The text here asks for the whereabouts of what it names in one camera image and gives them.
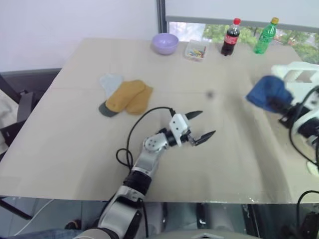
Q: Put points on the blue cloth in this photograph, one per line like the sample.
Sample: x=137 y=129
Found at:
x=264 y=89

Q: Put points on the purple bowl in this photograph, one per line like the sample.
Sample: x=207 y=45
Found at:
x=164 y=44

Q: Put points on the beige cloth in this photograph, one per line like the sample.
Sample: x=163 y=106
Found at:
x=7 y=112

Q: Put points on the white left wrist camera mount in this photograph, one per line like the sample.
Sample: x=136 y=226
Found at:
x=178 y=127

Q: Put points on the green bottle yellow cap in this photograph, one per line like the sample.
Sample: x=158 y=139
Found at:
x=264 y=39

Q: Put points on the yellow plastic peg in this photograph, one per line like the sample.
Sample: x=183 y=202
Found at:
x=197 y=51

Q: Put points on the clear plastic box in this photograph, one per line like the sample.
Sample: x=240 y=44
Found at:
x=192 y=58

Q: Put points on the blue jeans leg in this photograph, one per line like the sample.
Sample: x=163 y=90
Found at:
x=49 y=234

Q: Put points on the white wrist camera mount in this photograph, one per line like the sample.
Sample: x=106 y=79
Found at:
x=178 y=127
x=306 y=122

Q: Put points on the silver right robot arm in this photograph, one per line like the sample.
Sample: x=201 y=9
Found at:
x=314 y=142

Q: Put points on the black chair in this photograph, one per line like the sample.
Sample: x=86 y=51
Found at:
x=37 y=77

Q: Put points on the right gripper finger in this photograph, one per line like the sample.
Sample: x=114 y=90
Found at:
x=274 y=104

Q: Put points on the cola bottle red cap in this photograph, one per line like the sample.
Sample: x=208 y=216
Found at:
x=230 y=39

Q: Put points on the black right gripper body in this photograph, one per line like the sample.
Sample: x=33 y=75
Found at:
x=286 y=113

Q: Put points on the mustard yellow sock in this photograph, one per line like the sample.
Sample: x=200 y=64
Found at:
x=142 y=102
x=124 y=95

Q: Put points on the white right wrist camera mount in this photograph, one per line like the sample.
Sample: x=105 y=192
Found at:
x=306 y=122

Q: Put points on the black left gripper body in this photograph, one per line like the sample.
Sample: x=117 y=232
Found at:
x=191 y=138

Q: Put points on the pale grey sock dark toe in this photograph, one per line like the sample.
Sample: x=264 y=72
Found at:
x=111 y=82

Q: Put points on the white roller blind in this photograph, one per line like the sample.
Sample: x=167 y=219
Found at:
x=224 y=8

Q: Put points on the grey window frame post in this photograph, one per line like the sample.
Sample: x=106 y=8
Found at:
x=160 y=15

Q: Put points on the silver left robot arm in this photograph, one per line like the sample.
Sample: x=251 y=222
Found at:
x=147 y=161

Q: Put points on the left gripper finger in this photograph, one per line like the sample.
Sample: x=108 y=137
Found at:
x=205 y=137
x=194 y=114

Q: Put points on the white plastic basket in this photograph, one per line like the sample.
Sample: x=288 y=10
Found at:
x=299 y=68

